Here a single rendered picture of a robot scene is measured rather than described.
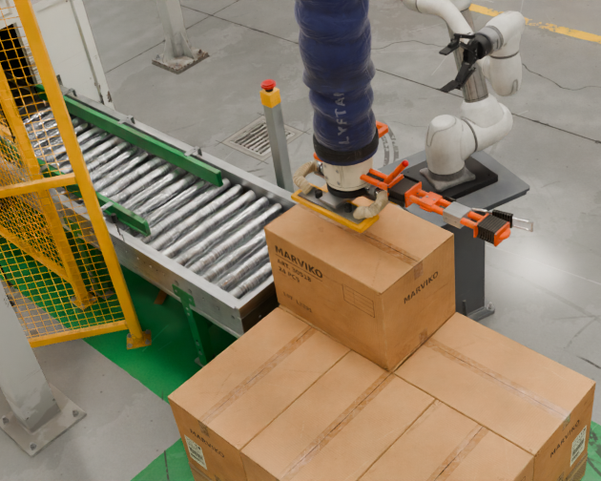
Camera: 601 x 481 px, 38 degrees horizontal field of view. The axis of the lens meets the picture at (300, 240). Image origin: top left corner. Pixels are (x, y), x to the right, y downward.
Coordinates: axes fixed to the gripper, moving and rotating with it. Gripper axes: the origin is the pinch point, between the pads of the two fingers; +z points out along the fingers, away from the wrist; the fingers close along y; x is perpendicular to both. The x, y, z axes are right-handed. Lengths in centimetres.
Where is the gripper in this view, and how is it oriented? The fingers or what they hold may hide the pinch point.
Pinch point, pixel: (445, 71)
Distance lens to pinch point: 293.4
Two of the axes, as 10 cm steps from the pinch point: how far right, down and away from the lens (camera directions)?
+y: 1.2, 7.6, 6.3
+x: -7.2, -3.7, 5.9
